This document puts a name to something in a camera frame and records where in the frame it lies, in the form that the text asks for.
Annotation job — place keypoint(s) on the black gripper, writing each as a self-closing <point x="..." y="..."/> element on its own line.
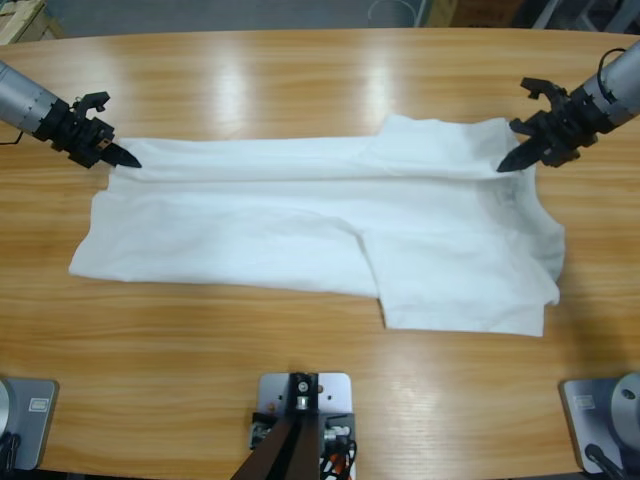
<point x="567" y="130"/>
<point x="75" y="132"/>

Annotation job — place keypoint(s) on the white t-shirt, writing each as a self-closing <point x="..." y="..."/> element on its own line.
<point x="300" y="225"/>

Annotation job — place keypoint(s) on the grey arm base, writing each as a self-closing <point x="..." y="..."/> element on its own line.
<point x="35" y="435"/>
<point x="580" y="430"/>

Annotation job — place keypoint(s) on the grey metal equipment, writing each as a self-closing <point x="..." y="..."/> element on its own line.
<point x="575" y="15"/>

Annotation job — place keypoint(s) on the brown cardboard box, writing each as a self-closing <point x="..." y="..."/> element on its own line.
<point x="475" y="12"/>

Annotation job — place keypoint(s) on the wooden pallet stack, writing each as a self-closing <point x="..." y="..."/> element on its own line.
<point x="25" y="20"/>

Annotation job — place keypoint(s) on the white label sticker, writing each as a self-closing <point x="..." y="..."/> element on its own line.
<point x="584" y="402"/>
<point x="39" y="405"/>

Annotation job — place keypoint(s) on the white mounting block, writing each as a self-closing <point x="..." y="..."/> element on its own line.
<point x="272" y="390"/>

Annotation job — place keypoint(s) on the silver cylindrical fitting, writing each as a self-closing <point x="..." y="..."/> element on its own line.
<point x="257" y="432"/>
<point x="336" y="434"/>

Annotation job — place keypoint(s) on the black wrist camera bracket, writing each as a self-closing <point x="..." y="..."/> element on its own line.
<point x="545" y="87"/>
<point x="92" y="102"/>

